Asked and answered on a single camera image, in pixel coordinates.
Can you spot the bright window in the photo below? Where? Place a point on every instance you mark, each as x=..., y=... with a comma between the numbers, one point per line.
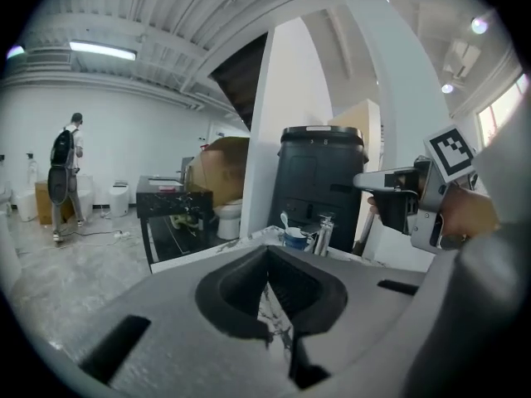
x=504, y=112

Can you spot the ceiling tube light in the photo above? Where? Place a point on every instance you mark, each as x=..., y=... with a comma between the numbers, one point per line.
x=102, y=50

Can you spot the blue and white cup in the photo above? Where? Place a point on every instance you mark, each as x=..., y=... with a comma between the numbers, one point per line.
x=296, y=239

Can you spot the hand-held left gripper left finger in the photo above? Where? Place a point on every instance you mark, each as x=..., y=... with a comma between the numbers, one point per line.
x=234, y=297

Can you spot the small cardboard box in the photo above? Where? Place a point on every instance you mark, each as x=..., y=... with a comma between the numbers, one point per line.
x=43, y=201

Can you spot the large brown cardboard sheet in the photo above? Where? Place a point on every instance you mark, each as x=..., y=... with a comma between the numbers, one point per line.
x=220, y=168

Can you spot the person's right hand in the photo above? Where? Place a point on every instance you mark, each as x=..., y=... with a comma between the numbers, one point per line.
x=469, y=216

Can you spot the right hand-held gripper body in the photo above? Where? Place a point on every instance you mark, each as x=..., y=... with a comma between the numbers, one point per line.
x=431, y=189

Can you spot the black marble table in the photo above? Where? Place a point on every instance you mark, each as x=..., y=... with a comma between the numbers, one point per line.
x=174, y=199

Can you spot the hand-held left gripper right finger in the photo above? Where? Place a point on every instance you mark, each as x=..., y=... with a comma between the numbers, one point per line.
x=315, y=301

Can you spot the white power strip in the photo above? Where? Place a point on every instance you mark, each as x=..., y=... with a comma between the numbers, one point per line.
x=121, y=234

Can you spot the black backpack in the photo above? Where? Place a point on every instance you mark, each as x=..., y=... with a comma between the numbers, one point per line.
x=62, y=149

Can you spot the chrome faucet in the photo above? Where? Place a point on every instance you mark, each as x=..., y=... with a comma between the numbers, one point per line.
x=324, y=234

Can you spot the clear plastic bottle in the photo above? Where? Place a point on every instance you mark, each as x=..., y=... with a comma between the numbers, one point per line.
x=31, y=170

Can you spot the black bin appliance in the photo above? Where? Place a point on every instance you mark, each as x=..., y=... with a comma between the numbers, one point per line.
x=319, y=181

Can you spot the white toilet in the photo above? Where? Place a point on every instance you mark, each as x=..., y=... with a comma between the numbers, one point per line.
x=228, y=218
x=119, y=197
x=25, y=205

